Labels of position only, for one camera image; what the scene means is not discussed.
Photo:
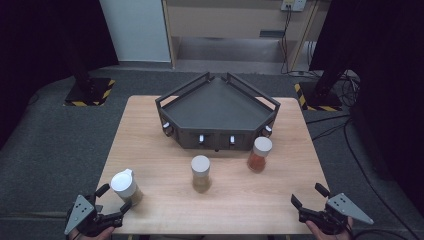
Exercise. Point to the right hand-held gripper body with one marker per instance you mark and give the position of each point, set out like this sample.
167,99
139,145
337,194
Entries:
336,213

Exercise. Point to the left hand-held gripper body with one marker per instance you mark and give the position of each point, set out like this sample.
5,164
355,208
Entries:
79,213

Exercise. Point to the spice jar with spouted lid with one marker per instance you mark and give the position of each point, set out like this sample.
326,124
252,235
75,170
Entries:
125,185

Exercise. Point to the tan spice jar white lid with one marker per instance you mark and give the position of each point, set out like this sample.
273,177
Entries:
200,173

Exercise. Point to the dark grey corner rack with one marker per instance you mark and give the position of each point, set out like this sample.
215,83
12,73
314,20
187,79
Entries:
216,110

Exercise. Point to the person's right hand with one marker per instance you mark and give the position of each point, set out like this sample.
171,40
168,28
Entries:
316,231

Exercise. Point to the person's left hand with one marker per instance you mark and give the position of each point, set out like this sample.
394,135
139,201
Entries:
100,235

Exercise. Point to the orange spice jar white lid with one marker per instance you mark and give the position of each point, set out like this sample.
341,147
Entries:
259,155

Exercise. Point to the black stand with striped base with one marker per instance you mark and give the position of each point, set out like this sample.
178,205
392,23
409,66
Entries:
90,91
320,96

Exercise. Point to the black curtain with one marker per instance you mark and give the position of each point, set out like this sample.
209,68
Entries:
40,50
390,83

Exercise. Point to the white panel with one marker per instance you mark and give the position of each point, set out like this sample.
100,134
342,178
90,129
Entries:
136,30

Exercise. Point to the white wall outlet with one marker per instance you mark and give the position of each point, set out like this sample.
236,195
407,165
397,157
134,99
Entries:
293,4

